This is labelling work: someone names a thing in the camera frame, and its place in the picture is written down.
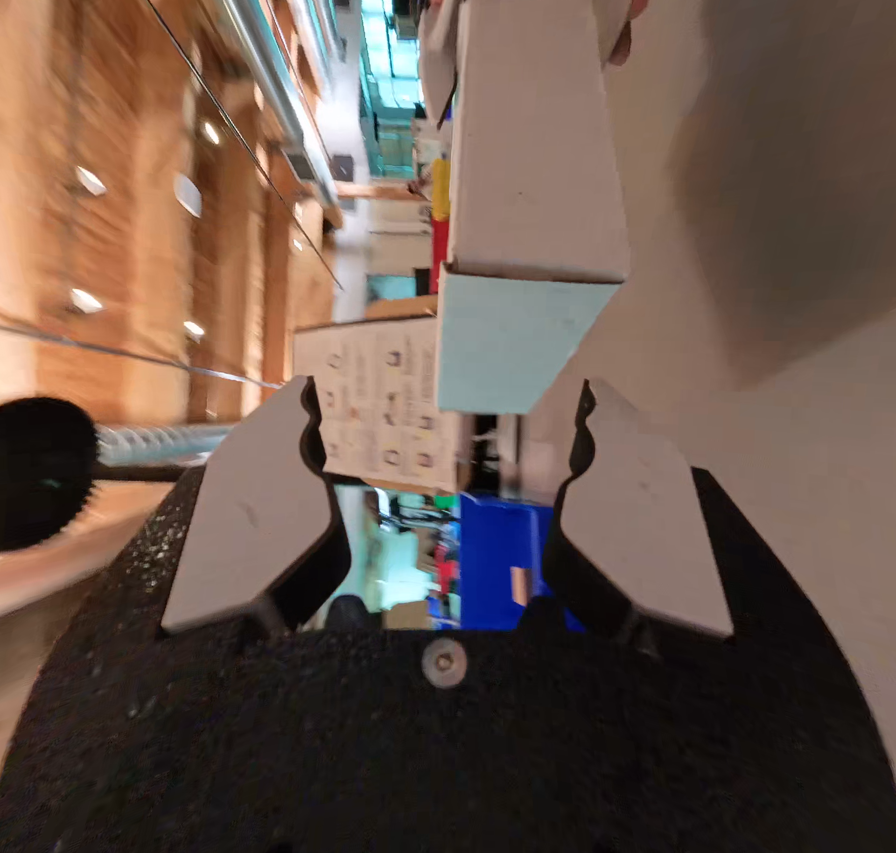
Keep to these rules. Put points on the instruction sheet board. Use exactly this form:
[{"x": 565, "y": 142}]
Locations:
[{"x": 378, "y": 391}]

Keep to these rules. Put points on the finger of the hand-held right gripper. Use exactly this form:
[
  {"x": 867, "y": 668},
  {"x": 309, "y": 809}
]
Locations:
[
  {"x": 612, "y": 13},
  {"x": 441, "y": 55}
]

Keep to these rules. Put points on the white cardboard box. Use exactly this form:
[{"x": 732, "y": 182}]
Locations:
[{"x": 532, "y": 202}]

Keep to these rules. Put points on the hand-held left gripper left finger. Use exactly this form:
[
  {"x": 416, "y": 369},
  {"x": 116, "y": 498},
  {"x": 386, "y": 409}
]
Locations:
[{"x": 252, "y": 510}]

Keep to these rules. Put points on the silver air duct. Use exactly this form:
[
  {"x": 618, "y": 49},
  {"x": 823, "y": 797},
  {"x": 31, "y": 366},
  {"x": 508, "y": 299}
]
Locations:
[{"x": 168, "y": 440}]

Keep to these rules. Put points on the blue plastic bin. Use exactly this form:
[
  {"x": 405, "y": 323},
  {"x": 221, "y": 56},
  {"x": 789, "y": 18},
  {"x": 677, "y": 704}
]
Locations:
[{"x": 497, "y": 545}]

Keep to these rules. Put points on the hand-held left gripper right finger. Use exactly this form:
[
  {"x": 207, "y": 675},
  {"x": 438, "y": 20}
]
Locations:
[{"x": 644, "y": 517}]

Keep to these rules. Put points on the red shelf bin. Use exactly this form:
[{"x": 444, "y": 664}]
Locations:
[{"x": 439, "y": 251}]

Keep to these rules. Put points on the small yellow shelf bin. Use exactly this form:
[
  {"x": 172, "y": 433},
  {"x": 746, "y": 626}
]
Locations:
[{"x": 441, "y": 188}]

